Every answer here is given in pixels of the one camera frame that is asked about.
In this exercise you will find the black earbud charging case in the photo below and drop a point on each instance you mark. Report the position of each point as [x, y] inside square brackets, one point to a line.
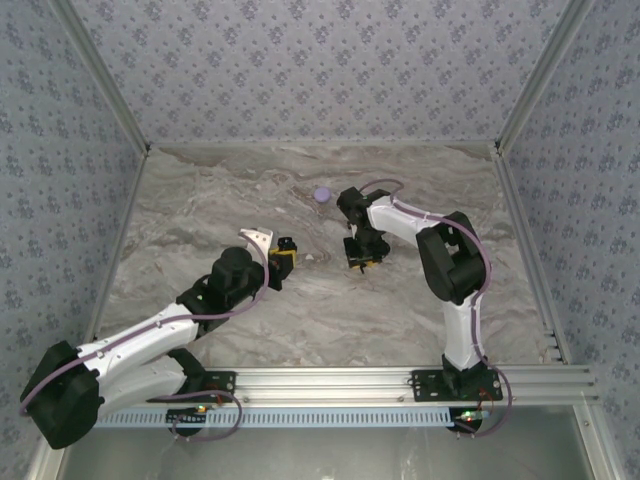
[287, 243]

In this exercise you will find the purple earbud charging case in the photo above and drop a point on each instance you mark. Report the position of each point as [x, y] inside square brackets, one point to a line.
[322, 194]

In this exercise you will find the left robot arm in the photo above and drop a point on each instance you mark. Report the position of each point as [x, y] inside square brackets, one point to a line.
[145, 332]

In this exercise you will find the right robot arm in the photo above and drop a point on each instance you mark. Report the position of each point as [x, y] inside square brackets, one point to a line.
[462, 335]

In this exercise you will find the black control board with LED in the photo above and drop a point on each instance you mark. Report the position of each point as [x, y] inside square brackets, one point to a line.
[185, 416]
[467, 420]

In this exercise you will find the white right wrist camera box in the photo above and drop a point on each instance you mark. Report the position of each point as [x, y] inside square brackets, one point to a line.
[353, 232]

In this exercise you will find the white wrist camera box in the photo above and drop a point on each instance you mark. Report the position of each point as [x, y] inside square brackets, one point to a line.
[257, 237]
[353, 232]

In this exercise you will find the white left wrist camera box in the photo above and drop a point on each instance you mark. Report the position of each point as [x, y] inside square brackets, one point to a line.
[257, 237]

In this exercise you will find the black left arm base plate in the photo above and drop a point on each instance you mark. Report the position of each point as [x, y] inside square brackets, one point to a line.
[222, 382]

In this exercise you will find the aluminium table side rail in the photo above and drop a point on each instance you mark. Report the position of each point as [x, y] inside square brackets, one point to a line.
[516, 200]
[118, 250]

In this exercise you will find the wide aluminium mounting rail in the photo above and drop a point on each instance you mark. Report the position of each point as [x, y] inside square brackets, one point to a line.
[320, 385]

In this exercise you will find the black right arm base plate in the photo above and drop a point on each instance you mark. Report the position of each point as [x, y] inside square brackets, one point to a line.
[430, 385]

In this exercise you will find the aluminium frame post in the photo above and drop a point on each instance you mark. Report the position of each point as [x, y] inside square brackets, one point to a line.
[105, 75]
[540, 75]

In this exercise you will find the aluminium lower frame leg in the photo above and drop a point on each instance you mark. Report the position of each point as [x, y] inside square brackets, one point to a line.
[595, 440]

